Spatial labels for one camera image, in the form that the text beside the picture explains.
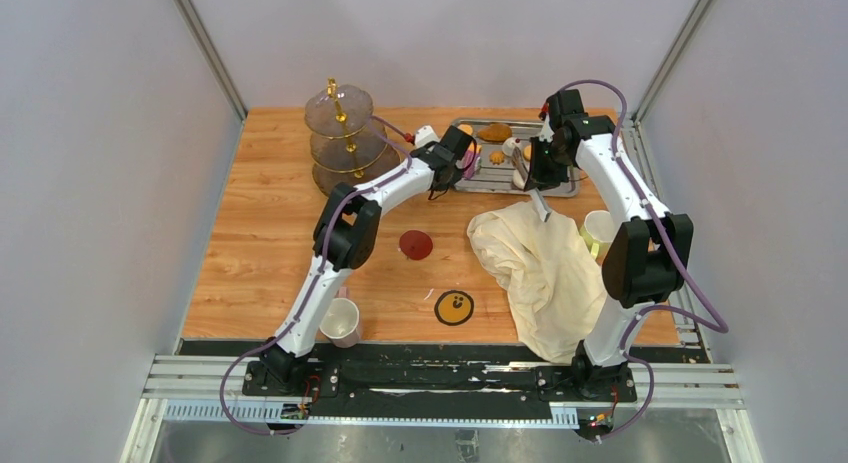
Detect metal tongs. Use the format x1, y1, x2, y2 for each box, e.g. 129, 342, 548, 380
511, 147, 552, 223

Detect metal baking tray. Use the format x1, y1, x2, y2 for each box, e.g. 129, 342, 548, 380
451, 118, 542, 194

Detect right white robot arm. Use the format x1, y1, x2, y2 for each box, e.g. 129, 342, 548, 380
524, 84, 694, 400

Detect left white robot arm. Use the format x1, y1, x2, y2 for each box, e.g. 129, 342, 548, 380
258, 126, 475, 396

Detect small orange cookie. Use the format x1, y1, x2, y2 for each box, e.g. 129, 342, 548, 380
489, 150, 506, 165

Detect white cupcake with cherry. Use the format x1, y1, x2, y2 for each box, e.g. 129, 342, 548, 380
501, 137, 522, 158

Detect brown croissant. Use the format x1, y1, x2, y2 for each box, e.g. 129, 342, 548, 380
477, 122, 513, 143

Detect green mug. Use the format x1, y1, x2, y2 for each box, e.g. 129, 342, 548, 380
579, 210, 617, 259

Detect red round coaster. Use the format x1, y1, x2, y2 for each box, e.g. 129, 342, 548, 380
398, 230, 434, 261

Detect three-tier glass cake stand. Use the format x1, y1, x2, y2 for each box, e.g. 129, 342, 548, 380
304, 78, 401, 196

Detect cream cloth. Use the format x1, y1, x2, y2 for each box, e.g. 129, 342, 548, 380
466, 202, 607, 364

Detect yellow smiley coaster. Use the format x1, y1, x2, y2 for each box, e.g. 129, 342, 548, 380
434, 290, 475, 326

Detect pink mug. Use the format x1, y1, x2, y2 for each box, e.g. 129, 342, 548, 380
319, 286, 363, 348

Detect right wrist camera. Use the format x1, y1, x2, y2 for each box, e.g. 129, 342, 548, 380
537, 116, 554, 144

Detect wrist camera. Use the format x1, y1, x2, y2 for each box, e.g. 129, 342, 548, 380
414, 125, 439, 149
537, 116, 554, 144

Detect white ring donut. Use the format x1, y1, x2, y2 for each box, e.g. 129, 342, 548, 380
511, 170, 526, 191

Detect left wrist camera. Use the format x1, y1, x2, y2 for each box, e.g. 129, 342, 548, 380
414, 125, 439, 149

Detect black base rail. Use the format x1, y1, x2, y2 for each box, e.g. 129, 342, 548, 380
235, 343, 636, 420

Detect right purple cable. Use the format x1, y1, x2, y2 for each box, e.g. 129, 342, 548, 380
539, 79, 730, 443

